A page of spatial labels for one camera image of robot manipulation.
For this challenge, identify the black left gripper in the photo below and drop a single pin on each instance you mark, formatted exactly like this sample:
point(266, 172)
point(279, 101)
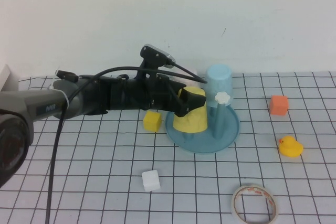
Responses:
point(136, 95)

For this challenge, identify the yellow plastic cup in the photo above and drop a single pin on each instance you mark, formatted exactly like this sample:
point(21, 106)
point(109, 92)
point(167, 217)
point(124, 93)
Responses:
point(194, 121)

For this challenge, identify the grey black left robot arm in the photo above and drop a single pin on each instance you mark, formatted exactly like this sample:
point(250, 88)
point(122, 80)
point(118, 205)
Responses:
point(31, 106)

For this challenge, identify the light blue plastic cup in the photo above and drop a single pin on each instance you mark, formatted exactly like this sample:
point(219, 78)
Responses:
point(219, 82)

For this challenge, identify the blue cup stand with pegs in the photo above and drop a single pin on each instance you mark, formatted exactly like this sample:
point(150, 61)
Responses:
point(225, 129)

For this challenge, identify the yellow foam cube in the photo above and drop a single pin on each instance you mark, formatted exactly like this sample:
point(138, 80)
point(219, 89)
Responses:
point(152, 121)

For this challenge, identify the white foam cube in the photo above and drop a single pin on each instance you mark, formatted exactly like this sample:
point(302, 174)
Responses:
point(151, 180)

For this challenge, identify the orange foam cube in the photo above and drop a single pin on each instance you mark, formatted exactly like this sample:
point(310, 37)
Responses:
point(278, 105)

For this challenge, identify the yellow rubber duck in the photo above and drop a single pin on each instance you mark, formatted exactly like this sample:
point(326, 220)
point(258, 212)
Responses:
point(290, 148)

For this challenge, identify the white zip tie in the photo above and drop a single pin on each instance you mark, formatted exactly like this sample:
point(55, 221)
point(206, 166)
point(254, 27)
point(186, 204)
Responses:
point(65, 98)

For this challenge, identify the white tape roll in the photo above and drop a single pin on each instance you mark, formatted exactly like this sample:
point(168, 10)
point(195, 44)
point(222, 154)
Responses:
point(274, 204)

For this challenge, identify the white box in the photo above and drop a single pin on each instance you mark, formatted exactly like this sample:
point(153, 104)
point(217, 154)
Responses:
point(6, 77)

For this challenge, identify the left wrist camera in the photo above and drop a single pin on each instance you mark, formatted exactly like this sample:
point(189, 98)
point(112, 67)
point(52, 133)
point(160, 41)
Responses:
point(155, 53)

